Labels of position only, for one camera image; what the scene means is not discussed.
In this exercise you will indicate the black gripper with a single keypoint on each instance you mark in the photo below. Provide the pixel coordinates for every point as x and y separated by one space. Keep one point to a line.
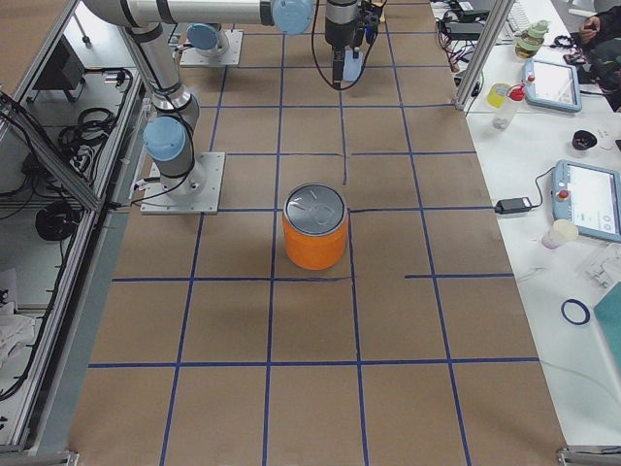
336 29

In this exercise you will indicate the pale blue plastic cup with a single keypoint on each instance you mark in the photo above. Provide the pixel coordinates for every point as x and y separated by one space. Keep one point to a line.
352 68

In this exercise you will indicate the white paper cup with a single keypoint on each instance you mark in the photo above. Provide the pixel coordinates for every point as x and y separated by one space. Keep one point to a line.
560 232

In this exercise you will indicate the orange bin with grey lid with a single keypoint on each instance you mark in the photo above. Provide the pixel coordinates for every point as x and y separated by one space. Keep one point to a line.
314 226

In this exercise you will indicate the clear bottle red cap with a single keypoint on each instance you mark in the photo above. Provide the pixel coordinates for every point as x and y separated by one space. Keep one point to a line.
512 103

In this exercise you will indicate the glass teapot green lid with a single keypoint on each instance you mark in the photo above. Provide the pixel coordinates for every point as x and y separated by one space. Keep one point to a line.
529 41

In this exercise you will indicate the teach pendant far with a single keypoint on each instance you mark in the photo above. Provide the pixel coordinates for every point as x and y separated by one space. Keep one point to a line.
551 85

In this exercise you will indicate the teach pendant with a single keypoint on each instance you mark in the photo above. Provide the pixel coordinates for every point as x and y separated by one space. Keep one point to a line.
551 85
589 197

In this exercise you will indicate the black power brick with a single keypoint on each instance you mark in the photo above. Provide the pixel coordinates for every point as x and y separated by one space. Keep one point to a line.
516 205

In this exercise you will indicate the black round tape roll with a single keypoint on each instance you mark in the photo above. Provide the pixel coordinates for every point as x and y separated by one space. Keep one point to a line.
583 140

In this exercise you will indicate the person in dark clothes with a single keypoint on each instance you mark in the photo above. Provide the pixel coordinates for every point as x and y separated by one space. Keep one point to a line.
599 36

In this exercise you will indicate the teach pendant near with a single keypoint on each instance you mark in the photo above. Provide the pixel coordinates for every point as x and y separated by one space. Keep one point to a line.
589 197

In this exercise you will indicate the teal mat corner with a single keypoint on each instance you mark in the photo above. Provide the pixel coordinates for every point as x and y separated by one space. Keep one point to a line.
607 312

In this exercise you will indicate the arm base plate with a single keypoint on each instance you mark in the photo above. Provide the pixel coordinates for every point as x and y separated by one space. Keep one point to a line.
213 46
199 193

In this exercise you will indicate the aluminium frame post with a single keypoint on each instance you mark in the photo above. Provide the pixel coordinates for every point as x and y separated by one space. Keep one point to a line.
484 45

